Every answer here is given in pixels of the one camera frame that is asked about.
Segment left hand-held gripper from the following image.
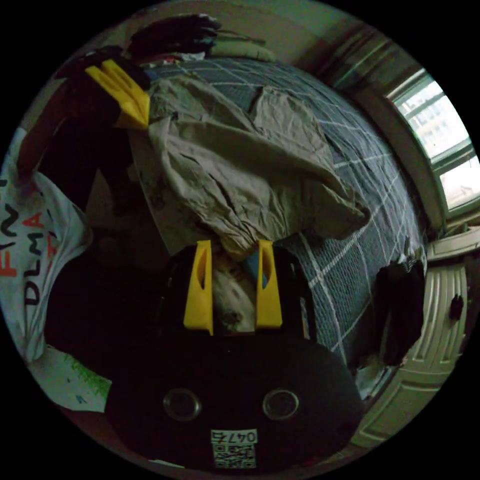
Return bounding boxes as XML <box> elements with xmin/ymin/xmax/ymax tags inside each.
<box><xmin>52</xmin><ymin>46</ymin><xmax>152</xmax><ymax>188</ymax></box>

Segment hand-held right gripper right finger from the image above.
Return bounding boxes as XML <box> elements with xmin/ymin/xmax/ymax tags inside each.
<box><xmin>255</xmin><ymin>240</ymin><xmax>283</xmax><ymax>332</ymax></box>

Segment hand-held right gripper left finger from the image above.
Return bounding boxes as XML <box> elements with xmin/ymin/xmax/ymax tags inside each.
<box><xmin>183</xmin><ymin>239</ymin><xmax>215</xmax><ymax>337</ymax></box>

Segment beige pants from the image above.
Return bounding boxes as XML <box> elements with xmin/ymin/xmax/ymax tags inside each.
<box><xmin>127</xmin><ymin>74</ymin><xmax>373</xmax><ymax>335</ymax></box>

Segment person's left hand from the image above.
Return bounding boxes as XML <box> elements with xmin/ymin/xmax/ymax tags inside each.
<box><xmin>44</xmin><ymin>80</ymin><xmax>82</xmax><ymax>140</ymax></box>

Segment bed with grey checked quilt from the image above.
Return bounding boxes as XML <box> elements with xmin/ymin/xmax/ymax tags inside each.
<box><xmin>139</xmin><ymin>56</ymin><xmax>429</xmax><ymax>378</ymax></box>

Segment pile of clothes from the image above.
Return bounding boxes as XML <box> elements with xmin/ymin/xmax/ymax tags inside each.
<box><xmin>130</xmin><ymin>14</ymin><xmax>279</xmax><ymax>64</ymax></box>

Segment black garment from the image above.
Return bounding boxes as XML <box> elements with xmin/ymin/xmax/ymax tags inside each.
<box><xmin>374</xmin><ymin>257</ymin><xmax>427</xmax><ymax>368</ymax></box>

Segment white panelled cupboard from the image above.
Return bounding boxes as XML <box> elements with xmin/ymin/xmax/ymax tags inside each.
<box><xmin>350</xmin><ymin>226</ymin><xmax>480</xmax><ymax>453</ymax></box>

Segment person's body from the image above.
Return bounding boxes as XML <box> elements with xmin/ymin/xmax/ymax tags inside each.
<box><xmin>0</xmin><ymin>127</ymin><xmax>170</xmax><ymax>415</ymax></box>

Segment window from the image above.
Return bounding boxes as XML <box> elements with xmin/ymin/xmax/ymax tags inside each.
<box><xmin>388</xmin><ymin>69</ymin><xmax>480</xmax><ymax>224</ymax></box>

